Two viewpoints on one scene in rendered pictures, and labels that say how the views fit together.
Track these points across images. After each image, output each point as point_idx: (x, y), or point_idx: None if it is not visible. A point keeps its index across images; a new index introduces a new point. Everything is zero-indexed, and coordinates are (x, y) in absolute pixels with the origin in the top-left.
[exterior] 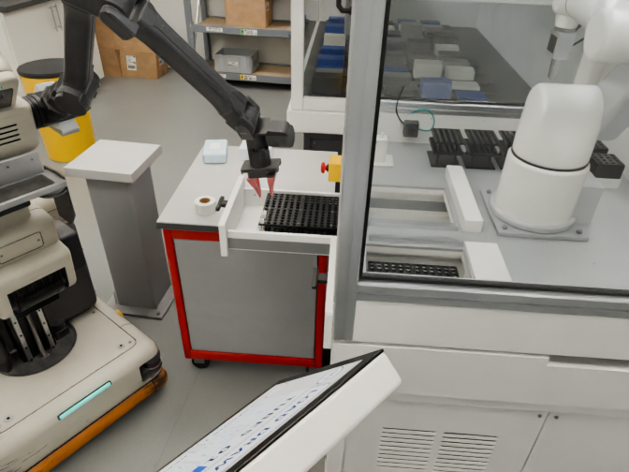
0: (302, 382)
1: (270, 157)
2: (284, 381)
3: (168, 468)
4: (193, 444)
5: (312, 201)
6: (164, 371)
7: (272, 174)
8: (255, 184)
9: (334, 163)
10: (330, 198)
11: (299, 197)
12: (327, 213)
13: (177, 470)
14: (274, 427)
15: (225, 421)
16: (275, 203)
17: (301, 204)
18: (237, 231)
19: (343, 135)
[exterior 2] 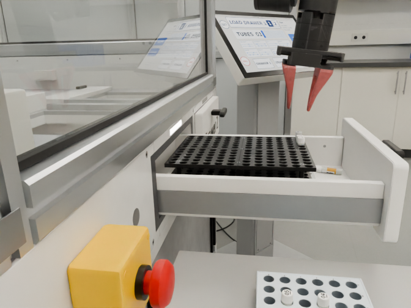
0: (233, 41)
1: (293, 36)
2: (242, 67)
3: (281, 63)
4: (277, 73)
5: (220, 161)
6: None
7: (284, 58)
8: (312, 79)
9: (128, 225)
10: (181, 166)
11: (244, 162)
12: (197, 146)
13: (274, 51)
14: (241, 18)
15: (266, 72)
16: (289, 154)
17: (240, 153)
18: (328, 135)
19: (56, 168)
